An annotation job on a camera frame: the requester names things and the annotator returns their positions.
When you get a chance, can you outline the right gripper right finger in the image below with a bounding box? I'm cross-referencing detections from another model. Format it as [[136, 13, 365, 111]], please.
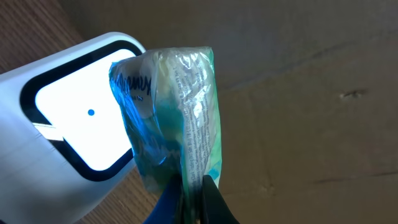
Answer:
[[200, 175, 239, 224]]

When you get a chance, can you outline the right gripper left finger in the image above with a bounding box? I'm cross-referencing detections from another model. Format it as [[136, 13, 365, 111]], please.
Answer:
[[144, 175, 183, 224]]

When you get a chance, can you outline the teal gum packet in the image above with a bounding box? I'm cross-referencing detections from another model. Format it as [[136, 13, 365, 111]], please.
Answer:
[[109, 47, 222, 223]]

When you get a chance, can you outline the white barcode scanner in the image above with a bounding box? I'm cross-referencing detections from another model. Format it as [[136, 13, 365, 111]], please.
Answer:
[[1, 32, 145, 223]]

